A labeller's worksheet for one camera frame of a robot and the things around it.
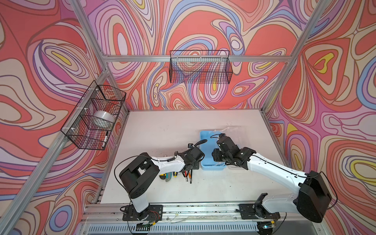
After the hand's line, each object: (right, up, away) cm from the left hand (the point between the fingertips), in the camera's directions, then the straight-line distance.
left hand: (197, 163), depth 91 cm
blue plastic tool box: (+7, 0, -2) cm, 7 cm away
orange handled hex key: (-5, -6, -6) cm, 10 cm away
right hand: (+10, +5, -7) cm, 14 cm away
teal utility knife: (-17, -6, -6) cm, 19 cm away
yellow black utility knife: (-21, -6, -7) cm, 22 cm away
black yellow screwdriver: (-13, -6, -7) cm, 16 cm away
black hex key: (-4, -7, -6) cm, 10 cm away
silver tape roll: (-48, +29, -17) cm, 59 cm away
